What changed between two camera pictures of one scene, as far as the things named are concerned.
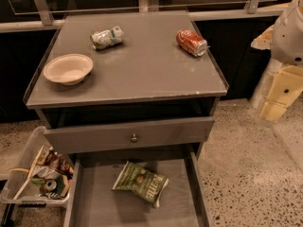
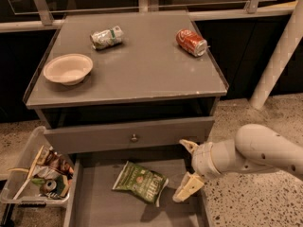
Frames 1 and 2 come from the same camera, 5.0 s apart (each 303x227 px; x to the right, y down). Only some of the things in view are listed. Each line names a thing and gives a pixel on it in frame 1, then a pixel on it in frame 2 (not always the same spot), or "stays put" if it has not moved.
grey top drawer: (115, 135) stays put
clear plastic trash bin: (40, 174) stays put
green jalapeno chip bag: (142, 183) stays put
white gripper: (289, 37) → (202, 160)
